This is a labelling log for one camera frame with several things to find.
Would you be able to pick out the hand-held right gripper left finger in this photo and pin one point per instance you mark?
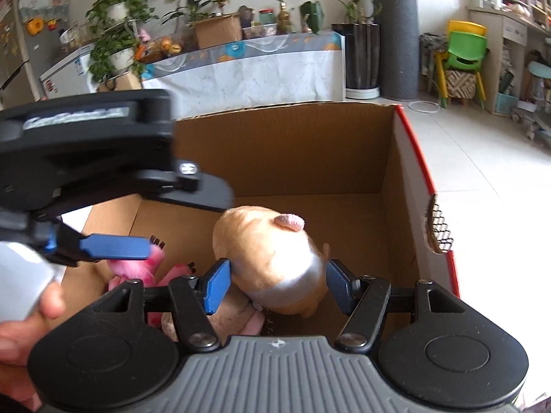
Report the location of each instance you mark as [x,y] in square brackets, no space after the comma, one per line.
[217,286]

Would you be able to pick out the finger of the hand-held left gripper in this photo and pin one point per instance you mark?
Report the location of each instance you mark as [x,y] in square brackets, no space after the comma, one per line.
[202,193]
[114,247]

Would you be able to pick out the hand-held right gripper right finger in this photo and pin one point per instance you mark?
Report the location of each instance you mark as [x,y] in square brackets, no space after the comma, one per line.
[340,288]

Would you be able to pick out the pink plush toy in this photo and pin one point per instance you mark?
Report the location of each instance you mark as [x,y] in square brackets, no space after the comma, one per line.
[129,269]

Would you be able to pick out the tan plush toy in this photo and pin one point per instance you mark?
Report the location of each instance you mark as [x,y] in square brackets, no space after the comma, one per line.
[267,258]

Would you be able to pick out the large cardboard box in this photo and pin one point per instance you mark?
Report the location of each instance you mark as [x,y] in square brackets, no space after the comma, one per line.
[301,159]

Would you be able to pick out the person's left hand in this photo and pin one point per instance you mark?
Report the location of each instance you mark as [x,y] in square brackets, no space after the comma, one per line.
[15,348]

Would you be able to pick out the brown carton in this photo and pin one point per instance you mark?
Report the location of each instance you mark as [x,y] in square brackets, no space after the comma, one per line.
[125,84]

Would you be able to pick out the white chest freezer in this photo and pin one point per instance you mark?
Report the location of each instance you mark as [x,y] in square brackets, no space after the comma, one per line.
[64,73]

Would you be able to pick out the grey fridge with magnets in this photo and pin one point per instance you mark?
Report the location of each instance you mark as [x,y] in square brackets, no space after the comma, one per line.
[17,51]

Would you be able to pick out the trailing pothos plant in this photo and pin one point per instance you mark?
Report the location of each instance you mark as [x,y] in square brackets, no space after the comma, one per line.
[118,26]

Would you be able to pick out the fruit basket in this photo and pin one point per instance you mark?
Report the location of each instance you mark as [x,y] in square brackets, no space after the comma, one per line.
[168,49]

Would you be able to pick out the table with patterned tablecloth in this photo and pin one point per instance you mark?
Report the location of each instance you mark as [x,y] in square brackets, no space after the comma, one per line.
[258,77]

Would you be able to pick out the small cardboard box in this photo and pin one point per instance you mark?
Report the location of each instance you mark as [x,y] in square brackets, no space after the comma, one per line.
[217,30]

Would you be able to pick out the small potted plant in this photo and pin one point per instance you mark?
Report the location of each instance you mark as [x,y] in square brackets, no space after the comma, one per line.
[202,4]

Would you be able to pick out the red lidded jar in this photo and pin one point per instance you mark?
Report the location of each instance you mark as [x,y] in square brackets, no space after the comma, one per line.
[267,17]

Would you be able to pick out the brown bottle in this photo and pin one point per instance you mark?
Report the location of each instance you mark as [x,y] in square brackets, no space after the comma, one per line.
[285,17]

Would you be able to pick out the black tall planter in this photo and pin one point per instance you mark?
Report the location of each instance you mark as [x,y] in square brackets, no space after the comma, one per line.
[357,60]

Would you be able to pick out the broad leaf potted plant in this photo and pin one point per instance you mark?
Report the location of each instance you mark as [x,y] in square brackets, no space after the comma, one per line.
[312,17]

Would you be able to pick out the patterned stool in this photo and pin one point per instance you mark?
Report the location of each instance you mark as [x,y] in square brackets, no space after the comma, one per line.
[459,84]

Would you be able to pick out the light blue bin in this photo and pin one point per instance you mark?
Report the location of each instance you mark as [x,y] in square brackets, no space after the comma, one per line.
[508,103]

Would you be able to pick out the grey rolled mat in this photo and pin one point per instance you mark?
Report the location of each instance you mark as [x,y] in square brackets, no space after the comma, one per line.
[394,30]

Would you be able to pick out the green plastic chair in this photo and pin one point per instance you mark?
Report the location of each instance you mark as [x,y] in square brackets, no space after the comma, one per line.
[467,49]

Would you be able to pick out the stacked yellow green kids chairs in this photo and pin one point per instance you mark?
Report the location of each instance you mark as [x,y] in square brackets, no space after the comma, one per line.
[462,26]

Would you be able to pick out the blue office chair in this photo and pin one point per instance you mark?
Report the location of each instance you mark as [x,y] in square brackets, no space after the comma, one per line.
[540,73]

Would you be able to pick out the wooden desk with shelves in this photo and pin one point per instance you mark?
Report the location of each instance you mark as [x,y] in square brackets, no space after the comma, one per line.
[512,26]

